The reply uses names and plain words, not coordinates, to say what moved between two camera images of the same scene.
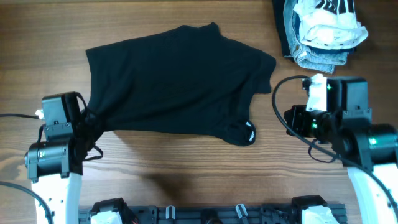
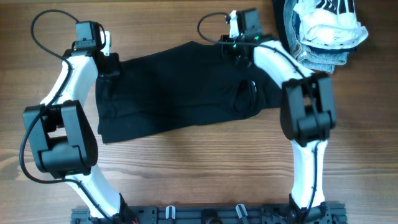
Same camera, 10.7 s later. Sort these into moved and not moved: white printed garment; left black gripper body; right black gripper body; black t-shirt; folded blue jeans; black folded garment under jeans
Moved: black t-shirt; left black gripper body; right black gripper body
Not moved: white printed garment; black folded garment under jeans; folded blue jeans
